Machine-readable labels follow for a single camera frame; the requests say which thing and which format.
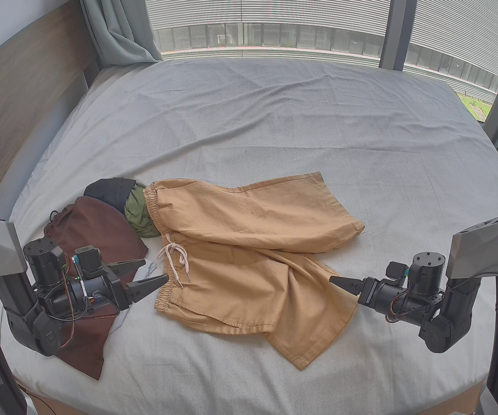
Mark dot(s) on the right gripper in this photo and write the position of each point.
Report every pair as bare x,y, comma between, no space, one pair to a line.
376,296

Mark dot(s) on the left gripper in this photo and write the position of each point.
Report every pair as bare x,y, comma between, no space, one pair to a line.
97,294

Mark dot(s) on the beige shorts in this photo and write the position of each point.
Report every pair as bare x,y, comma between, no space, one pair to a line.
253,240

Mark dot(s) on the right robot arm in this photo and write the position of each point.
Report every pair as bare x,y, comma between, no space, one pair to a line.
478,253

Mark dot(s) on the bed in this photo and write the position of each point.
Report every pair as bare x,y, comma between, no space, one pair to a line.
275,123

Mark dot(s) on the white garment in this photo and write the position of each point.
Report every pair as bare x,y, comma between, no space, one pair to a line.
150,269

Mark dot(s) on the brown garment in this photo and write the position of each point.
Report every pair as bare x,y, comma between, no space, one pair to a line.
101,231

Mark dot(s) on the green garment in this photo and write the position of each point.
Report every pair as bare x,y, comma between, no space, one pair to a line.
135,214

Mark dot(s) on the black garment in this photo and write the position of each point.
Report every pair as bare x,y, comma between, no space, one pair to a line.
106,193

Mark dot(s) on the blue-green curtain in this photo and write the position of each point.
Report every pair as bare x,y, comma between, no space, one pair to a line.
114,28

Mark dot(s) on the window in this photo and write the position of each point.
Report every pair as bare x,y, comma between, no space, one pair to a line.
275,11

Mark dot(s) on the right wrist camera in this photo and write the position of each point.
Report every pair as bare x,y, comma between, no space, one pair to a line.
395,271

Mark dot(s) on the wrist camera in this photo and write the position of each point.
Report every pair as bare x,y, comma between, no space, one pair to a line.
395,271
88,261

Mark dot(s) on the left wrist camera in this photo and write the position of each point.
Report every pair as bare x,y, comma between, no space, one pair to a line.
88,261

